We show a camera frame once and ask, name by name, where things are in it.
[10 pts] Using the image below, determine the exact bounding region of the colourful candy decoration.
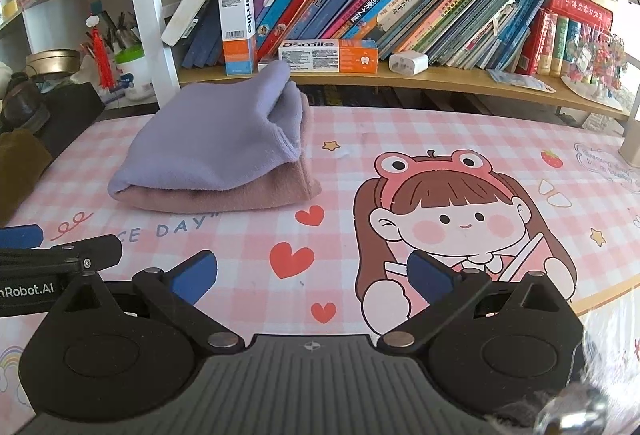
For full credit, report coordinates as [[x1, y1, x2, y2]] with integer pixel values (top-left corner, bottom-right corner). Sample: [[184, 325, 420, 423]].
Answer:
[[561, 28, 629, 109]]

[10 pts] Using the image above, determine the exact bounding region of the brown corduroy cloth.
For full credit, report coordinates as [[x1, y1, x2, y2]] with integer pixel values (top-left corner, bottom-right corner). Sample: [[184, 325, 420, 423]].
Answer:
[[0, 129, 54, 227]]

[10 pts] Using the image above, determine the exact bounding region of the white bookshelf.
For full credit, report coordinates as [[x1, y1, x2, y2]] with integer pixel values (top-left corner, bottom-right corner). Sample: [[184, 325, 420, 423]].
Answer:
[[0, 0, 640, 122]]

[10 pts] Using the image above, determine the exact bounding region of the pink checkered printed table mat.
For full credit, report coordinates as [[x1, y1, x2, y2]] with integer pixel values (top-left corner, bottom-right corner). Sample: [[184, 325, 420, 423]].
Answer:
[[0, 105, 640, 396]]

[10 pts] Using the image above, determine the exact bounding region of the gold round tin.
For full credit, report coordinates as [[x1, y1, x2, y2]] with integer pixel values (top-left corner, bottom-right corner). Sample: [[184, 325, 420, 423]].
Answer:
[[25, 48, 82, 77]]

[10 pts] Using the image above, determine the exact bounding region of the bunch of pens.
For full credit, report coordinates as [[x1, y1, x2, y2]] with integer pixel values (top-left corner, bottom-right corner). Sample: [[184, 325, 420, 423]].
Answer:
[[79, 6, 144, 57]]

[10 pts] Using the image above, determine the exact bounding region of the white orange toothpaste box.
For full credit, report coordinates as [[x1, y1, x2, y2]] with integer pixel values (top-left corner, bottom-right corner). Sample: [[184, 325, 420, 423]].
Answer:
[[217, 0, 257, 76], [277, 39, 380, 74]]

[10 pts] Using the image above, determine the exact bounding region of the white charger block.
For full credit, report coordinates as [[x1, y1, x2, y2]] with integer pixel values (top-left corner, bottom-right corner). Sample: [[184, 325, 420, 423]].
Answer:
[[388, 51, 430, 77]]

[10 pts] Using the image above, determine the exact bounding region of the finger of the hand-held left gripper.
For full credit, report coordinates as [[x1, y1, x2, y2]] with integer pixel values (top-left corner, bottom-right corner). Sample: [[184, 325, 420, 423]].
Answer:
[[0, 224, 45, 250], [0, 237, 124, 276]]

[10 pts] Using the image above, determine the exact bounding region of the light blue packet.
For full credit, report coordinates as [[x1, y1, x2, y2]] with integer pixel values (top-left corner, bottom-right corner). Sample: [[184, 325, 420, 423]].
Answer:
[[486, 68, 557, 94]]

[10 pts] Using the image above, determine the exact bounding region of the red tassel charm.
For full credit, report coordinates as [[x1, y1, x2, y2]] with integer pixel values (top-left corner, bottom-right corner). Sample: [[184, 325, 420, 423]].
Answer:
[[84, 14, 117, 92]]

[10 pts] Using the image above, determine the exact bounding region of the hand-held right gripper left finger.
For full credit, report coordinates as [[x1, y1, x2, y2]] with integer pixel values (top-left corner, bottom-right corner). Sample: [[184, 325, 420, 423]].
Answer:
[[61, 250, 246, 354]]

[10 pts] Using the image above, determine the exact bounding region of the white tub with green lid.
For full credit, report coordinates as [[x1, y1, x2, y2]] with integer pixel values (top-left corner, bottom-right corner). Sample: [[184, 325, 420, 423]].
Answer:
[[114, 46, 154, 102]]

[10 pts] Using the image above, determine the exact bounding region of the row of colourful books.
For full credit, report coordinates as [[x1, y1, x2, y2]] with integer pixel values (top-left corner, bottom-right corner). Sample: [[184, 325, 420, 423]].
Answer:
[[181, 0, 615, 77]]

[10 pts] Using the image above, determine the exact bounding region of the purple and pink sweater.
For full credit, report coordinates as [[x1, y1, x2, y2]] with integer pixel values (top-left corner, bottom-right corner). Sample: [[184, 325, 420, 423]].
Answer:
[[107, 60, 324, 214]]

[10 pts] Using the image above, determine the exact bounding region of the grey fur trim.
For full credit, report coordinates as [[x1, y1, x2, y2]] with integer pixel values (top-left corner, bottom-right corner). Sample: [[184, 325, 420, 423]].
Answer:
[[537, 305, 640, 435]]

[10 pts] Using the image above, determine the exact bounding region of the black box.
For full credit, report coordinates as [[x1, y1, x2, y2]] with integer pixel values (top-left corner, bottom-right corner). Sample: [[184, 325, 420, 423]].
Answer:
[[41, 82, 107, 157]]

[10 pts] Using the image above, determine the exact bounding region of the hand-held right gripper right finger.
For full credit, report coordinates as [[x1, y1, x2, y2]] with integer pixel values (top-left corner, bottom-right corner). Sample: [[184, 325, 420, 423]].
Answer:
[[376, 249, 564, 352]]

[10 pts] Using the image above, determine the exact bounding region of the thick red dictionary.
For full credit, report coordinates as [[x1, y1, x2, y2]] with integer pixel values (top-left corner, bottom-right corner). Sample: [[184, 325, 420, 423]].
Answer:
[[546, 0, 614, 24]]

